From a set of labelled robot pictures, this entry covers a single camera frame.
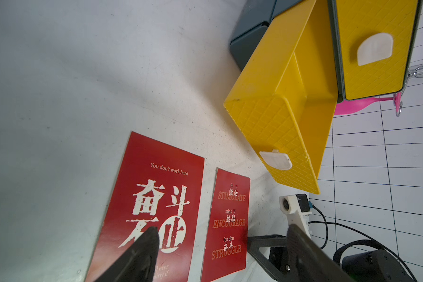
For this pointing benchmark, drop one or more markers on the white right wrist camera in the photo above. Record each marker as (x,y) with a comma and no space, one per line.
(297,210)

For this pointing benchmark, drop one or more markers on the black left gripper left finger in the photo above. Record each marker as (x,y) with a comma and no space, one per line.
(138,263)

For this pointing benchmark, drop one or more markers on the teal drawer cabinet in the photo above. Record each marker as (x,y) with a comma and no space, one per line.
(254,22)

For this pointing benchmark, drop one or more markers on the red postcard with white characters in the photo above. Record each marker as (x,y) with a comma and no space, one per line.
(158,186)

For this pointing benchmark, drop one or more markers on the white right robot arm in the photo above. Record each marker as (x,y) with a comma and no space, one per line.
(370,261)

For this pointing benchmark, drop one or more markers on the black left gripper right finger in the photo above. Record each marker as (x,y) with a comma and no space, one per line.
(308,263)

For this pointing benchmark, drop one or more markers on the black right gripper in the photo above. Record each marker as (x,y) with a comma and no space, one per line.
(272,255)

